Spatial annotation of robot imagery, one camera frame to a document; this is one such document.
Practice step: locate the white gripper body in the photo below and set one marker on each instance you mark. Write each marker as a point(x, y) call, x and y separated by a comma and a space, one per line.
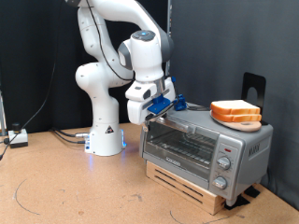
point(137, 112)

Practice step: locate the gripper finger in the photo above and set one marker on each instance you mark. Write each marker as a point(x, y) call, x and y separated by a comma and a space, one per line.
point(146, 125)
point(152, 118)

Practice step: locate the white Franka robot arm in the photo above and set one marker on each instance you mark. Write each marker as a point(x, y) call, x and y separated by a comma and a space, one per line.
point(102, 124)

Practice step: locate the silver oven knob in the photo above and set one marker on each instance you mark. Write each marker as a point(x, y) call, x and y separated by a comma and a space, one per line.
point(220, 183)
point(224, 163)

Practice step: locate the silver toaster oven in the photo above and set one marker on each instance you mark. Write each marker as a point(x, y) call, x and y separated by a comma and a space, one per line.
point(249, 146)

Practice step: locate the wooden slatted crate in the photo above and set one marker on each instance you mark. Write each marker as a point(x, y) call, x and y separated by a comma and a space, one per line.
point(187, 189)

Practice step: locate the grey backdrop curtain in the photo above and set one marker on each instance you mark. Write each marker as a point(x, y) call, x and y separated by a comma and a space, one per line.
point(218, 46)

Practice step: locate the black metal bookend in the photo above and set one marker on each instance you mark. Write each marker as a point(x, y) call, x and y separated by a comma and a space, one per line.
point(249, 81)

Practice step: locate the vertical metal pole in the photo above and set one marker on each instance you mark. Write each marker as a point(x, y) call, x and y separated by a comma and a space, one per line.
point(169, 12)

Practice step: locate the black tape patch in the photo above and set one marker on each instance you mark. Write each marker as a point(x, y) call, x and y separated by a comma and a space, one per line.
point(253, 191)
point(236, 202)

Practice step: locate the grey emergency stop box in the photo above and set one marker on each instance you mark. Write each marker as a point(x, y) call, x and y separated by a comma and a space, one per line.
point(18, 138)

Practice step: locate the black backdrop curtain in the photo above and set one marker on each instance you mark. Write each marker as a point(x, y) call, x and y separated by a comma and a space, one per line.
point(31, 46)

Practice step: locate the metal frame post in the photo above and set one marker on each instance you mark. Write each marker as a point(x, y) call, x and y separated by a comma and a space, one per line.
point(2, 115)

